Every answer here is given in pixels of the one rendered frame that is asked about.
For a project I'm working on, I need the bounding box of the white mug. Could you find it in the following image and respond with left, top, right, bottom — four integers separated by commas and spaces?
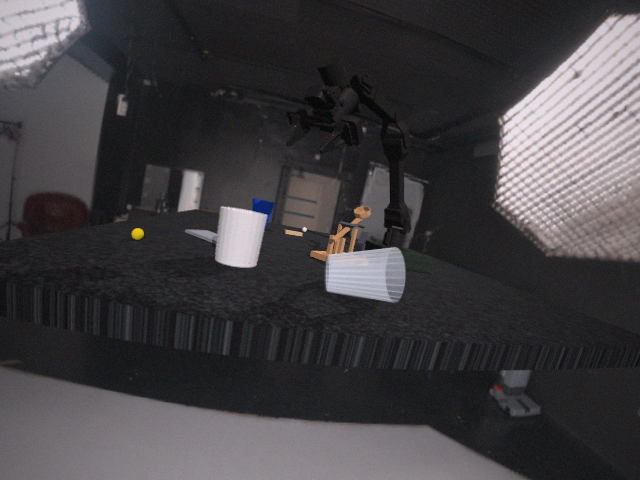
215, 207, 267, 268

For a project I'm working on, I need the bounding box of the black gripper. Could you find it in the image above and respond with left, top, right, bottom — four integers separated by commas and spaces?
286, 98, 364, 154

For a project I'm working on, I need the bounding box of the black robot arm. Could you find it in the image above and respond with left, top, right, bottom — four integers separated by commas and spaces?
305, 54, 411, 249

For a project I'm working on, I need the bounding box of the yellow ball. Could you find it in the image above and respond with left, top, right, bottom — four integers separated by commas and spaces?
131, 228, 144, 240

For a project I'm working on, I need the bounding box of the white ribbed cup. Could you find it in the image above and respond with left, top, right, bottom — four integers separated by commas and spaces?
324, 247, 405, 303

